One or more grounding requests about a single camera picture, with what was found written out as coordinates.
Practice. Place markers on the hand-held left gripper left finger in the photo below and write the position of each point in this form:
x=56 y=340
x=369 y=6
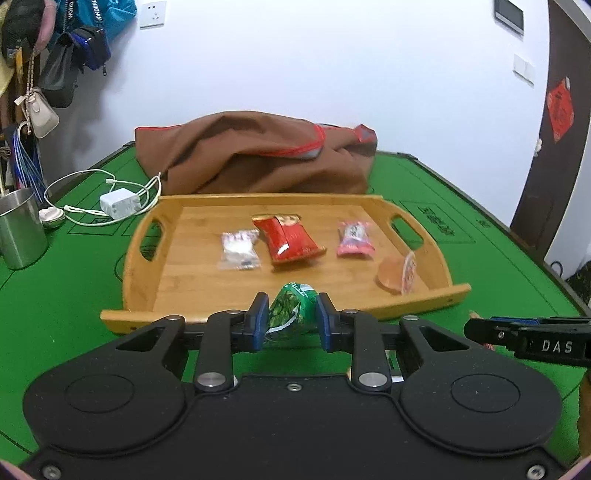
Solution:
x=261 y=318

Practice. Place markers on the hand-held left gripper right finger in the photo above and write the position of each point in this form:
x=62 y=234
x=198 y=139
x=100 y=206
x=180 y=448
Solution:
x=323 y=323

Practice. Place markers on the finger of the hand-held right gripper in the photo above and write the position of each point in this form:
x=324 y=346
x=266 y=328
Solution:
x=512 y=319
x=485 y=330

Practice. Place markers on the green pea packet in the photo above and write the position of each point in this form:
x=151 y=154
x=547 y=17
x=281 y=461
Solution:
x=291 y=309

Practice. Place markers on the white and black snack packet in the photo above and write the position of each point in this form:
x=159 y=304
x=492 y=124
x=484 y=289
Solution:
x=238 y=249

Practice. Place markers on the wooden tray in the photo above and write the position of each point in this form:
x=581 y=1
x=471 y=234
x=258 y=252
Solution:
x=194 y=277

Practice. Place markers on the large red snack packet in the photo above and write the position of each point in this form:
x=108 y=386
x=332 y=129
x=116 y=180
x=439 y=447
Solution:
x=288 y=240

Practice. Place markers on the clear jelly cup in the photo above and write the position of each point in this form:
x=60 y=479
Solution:
x=392 y=272

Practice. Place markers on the pink snack packet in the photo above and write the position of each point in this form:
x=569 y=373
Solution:
x=354 y=240

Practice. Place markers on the person's right forearm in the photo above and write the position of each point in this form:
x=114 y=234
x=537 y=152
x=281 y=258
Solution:
x=585 y=415

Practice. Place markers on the dark patterned cloth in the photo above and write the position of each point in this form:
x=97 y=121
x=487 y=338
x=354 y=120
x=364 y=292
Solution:
x=581 y=288

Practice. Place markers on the brown door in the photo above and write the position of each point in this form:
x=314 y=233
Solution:
x=568 y=184

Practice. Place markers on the brown cloth bag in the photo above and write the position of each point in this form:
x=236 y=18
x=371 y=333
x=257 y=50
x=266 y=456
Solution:
x=254 y=152

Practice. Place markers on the white charger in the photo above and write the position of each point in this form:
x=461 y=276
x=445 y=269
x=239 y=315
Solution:
x=117 y=203

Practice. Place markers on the red door decoration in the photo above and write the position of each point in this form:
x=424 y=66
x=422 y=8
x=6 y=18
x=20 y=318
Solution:
x=561 y=108

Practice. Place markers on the small round white case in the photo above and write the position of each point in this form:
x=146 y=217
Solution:
x=51 y=217

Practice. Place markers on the metal cup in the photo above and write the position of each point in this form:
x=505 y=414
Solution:
x=21 y=235

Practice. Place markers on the small white purse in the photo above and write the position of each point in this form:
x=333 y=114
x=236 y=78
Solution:
x=41 y=117

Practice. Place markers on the black hanging bag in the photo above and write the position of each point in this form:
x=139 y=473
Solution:
x=60 y=78

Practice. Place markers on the dark blue hanging bag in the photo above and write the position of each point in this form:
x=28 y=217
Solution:
x=94 y=48

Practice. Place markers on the teal hanging bag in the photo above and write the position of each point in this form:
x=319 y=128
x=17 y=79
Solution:
x=111 y=11

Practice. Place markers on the beige woven hat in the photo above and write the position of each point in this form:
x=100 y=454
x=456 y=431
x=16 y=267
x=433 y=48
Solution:
x=4 y=78

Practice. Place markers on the dark mesh cap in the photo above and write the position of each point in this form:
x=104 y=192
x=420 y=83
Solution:
x=16 y=23

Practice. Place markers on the white wall switch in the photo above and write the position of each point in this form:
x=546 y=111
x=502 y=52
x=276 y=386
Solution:
x=524 y=69

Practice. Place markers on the dark wall panel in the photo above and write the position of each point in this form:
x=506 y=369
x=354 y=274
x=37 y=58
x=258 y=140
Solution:
x=508 y=14

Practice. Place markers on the white wall socket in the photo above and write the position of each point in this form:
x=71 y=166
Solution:
x=152 y=14

